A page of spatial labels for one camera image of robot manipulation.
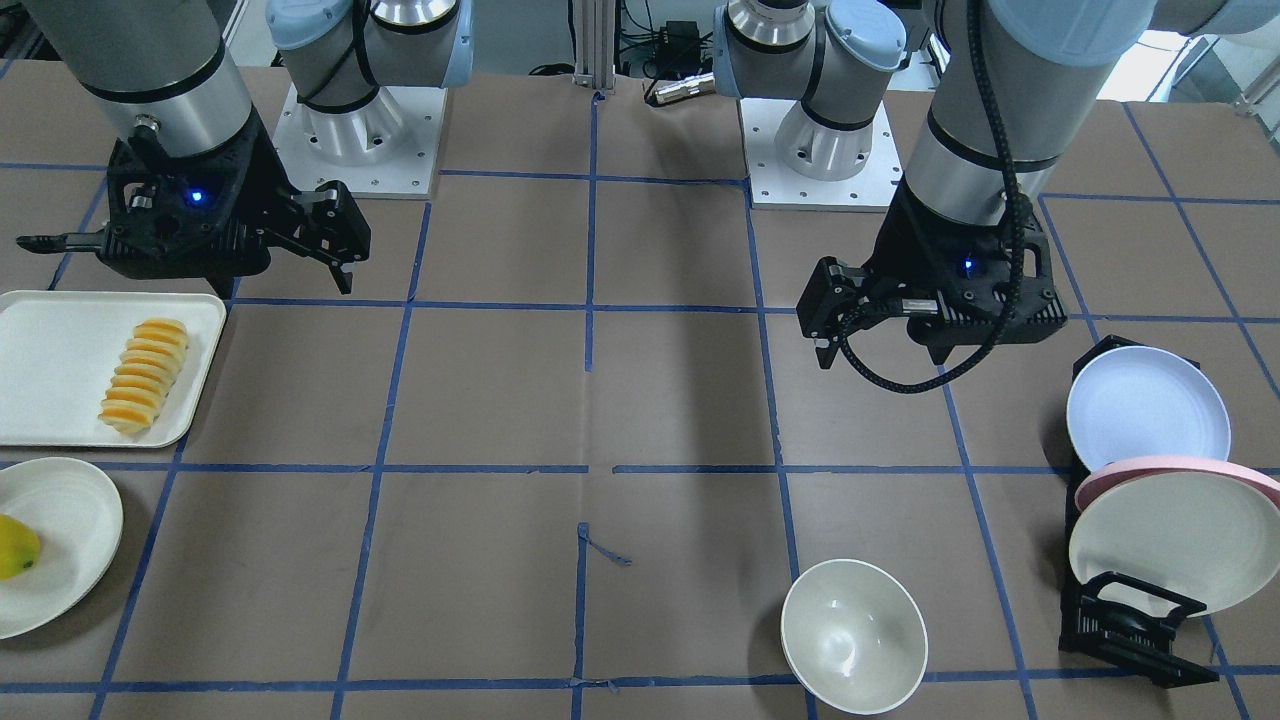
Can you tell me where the black dish rack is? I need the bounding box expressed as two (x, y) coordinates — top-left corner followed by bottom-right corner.
(1059, 334), (1220, 689)

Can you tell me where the aluminium frame post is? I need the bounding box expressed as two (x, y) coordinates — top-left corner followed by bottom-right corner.
(570, 1), (620, 96)

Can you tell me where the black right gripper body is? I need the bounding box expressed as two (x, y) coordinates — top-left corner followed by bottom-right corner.
(100, 110), (301, 299)

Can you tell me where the cream plate in rack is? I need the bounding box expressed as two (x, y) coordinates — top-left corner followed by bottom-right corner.
(1068, 471), (1279, 614)

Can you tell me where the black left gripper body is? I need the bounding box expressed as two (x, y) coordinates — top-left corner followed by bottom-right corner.
(867, 183), (1068, 363)

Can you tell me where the cream rectangular tray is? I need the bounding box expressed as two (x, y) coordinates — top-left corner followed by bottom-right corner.
(1, 290), (227, 448)

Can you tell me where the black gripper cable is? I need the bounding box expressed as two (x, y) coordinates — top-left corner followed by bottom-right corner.
(836, 0), (1029, 395)

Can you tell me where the cream round plate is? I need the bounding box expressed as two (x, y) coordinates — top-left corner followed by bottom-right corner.
(1, 457), (124, 639)

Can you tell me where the pink plate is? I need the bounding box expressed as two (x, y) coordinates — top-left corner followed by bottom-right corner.
(1073, 455), (1279, 511)

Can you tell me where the cream bowl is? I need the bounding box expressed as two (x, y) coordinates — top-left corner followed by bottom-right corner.
(780, 559), (931, 716)

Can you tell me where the blue plate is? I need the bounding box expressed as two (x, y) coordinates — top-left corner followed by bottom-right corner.
(1066, 345), (1233, 470)

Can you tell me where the yellow lemon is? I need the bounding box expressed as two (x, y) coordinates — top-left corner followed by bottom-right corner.
(0, 514), (44, 582)

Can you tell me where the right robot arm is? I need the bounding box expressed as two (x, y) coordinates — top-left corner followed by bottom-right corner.
(17, 1), (474, 299)

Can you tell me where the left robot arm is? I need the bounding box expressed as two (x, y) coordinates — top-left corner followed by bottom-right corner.
(712, 1), (1277, 395)

